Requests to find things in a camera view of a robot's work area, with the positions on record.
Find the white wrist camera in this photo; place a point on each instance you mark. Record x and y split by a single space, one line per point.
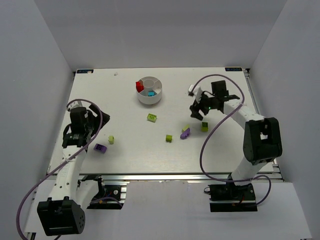
74 104
195 91

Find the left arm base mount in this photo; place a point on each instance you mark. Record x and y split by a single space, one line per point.
107 198

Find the light green upturned lego brick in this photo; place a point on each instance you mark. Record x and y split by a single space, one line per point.
152 117

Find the teal lego brick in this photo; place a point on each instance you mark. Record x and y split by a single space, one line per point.
151 94

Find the small lime lego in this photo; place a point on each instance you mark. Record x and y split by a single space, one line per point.
111 139

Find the red lego brick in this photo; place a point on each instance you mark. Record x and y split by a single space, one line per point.
138 84

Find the small lime lego brick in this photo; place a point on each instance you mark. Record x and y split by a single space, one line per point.
168 138

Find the purple half-round lego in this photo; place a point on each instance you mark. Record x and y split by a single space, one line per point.
185 134

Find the purple lego brick left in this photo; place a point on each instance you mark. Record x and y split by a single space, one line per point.
100 148

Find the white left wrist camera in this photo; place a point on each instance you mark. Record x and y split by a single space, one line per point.
74 104

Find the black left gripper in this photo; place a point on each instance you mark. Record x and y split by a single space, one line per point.
95 116

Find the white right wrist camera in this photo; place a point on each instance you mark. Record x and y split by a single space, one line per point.
195 91

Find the red lego inside container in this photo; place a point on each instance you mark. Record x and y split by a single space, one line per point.
139 88

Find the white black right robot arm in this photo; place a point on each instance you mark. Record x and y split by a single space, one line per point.
262 138

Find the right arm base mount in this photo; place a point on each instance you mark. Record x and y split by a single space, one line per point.
230 198

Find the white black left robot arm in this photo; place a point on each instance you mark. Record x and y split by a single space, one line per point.
63 213

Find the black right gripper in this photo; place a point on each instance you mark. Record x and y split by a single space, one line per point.
200 105

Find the light green half-round lego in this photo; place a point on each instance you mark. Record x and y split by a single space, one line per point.
186 128

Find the white round divided container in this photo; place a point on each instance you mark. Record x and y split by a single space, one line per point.
150 83

